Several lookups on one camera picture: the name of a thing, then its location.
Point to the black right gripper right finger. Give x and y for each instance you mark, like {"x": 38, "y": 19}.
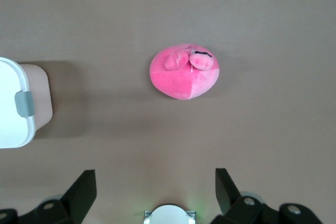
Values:
{"x": 228, "y": 197}

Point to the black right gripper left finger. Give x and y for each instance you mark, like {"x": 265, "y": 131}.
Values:
{"x": 76, "y": 197}

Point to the white plastic box lid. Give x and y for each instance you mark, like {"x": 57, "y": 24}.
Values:
{"x": 10, "y": 129}

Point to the grey lid latch clip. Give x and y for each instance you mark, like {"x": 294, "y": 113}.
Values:
{"x": 25, "y": 103}

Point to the pink plush toy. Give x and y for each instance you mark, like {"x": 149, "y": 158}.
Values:
{"x": 178, "y": 82}

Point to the brown table mat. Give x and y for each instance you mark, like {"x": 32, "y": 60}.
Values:
{"x": 236, "y": 129}

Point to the pink container edge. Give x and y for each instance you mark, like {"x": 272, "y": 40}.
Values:
{"x": 42, "y": 98}

